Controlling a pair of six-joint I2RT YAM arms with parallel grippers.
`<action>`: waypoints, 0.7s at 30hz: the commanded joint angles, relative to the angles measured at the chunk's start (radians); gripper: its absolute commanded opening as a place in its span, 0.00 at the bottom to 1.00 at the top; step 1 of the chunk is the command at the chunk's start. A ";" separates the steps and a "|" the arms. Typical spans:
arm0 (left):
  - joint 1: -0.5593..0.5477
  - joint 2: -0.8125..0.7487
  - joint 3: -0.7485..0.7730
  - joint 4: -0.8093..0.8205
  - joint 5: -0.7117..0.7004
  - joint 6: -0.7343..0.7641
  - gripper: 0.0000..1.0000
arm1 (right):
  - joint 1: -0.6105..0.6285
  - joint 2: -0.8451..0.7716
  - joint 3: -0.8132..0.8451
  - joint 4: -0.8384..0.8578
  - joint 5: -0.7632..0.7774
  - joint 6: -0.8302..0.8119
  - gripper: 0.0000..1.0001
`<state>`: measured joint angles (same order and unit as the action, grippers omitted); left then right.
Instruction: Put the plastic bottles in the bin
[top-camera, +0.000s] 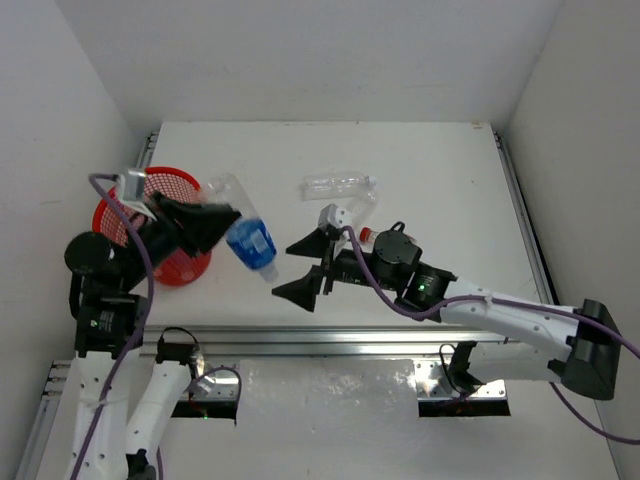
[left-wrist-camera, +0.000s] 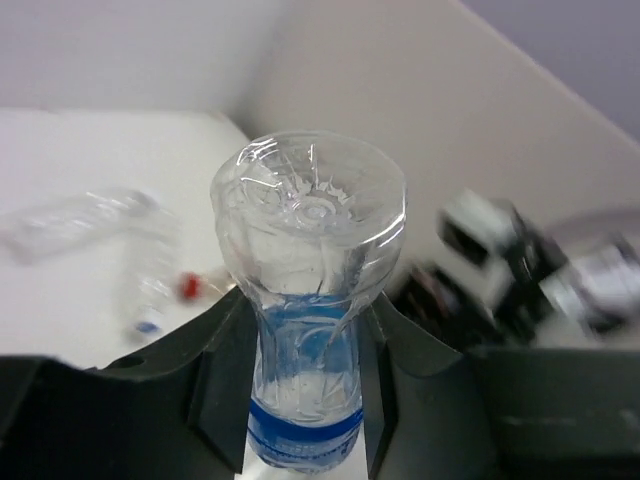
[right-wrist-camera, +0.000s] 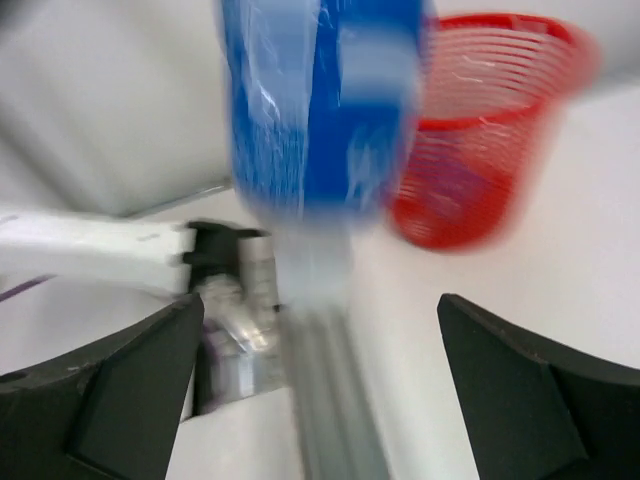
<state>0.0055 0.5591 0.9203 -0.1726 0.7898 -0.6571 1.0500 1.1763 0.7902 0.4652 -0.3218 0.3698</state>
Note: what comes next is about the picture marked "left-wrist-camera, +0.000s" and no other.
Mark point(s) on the clear unlabelled plastic bottle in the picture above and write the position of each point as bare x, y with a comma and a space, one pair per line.
75, 221

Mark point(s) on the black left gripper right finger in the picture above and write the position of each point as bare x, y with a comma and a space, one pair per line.
431, 412

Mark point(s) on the red cap clear bottle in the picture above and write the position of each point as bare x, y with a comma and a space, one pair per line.
211, 286

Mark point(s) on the blue label bottle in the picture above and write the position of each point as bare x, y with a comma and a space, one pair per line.
310, 225

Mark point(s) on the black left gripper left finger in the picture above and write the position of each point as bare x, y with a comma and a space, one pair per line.
175, 409

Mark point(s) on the clear bottle blue cap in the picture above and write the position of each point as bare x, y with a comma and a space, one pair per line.
147, 285

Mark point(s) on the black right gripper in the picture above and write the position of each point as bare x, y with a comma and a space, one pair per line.
436, 303

